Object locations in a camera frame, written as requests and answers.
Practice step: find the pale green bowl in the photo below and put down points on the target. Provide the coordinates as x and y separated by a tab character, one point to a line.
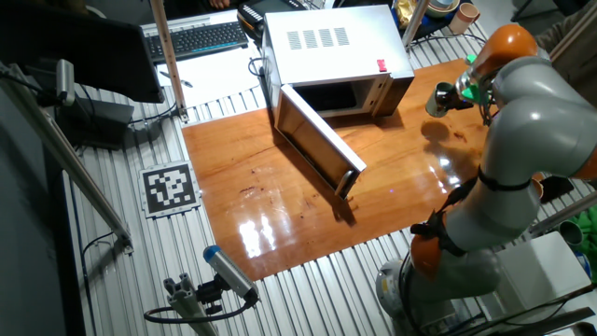
440	8

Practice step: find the bare person hand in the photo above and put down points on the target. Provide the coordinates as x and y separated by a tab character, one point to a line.
219	4

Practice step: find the black and orange teach pendant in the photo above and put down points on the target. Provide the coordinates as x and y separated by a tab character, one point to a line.
261	11

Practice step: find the grey aluminium camera bracket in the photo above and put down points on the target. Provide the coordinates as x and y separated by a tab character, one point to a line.
186	303

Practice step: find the black flat box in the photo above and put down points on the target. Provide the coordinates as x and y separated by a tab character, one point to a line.
95	123

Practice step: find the long aluminium frame beam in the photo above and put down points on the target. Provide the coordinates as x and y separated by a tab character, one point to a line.
60	149

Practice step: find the grey webcam on beam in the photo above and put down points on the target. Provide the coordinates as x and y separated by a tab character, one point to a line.
65	81

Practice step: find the red sticker tag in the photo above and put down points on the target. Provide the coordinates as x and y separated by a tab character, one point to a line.
382	65

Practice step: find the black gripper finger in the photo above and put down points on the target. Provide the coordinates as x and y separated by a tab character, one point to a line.
444	92
447	104

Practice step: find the white paper sheets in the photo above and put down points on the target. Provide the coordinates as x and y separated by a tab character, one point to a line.
210	74

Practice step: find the yellow crinkled bag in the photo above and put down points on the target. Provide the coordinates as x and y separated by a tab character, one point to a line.
404	11

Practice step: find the person in grey jacket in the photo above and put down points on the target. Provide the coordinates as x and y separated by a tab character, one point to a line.
578	51

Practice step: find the black computer monitor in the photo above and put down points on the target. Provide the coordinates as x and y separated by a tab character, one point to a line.
79	51

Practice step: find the green cup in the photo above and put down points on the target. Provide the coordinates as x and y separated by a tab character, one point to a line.
571	233

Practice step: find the pink cup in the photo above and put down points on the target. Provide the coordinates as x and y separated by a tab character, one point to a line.
464	18

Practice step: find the green ceramic mug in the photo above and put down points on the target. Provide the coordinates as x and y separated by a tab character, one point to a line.
434	105

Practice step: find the slanted wooden bar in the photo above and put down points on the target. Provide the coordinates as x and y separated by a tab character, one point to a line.
573	35

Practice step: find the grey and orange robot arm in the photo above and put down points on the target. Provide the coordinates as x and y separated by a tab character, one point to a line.
527	140

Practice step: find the black computer keyboard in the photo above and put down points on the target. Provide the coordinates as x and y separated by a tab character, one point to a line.
196	39

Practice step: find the green cloth object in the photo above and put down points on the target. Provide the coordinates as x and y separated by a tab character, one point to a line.
588	224

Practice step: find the silver camera with blue end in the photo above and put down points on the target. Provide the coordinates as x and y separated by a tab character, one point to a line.
231	273

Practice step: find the silver microwave oven body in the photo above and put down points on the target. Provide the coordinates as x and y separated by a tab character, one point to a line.
336	51

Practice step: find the white box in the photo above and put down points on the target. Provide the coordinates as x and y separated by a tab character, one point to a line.
541	273

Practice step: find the black and white marker plate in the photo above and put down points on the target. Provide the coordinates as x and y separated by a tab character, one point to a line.
169	188

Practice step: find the upright wooden post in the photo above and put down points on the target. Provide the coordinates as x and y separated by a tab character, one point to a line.
168	56

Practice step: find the black pen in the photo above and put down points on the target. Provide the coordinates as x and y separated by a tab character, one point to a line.
176	78

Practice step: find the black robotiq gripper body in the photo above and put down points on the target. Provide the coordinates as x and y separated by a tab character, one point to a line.
459	100

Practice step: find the metal stand post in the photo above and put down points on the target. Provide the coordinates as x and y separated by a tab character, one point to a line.
414	21

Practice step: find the black smartphone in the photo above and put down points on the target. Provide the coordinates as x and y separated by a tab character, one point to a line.
557	187

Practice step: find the short aluminium frame beam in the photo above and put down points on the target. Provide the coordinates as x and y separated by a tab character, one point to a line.
564	212

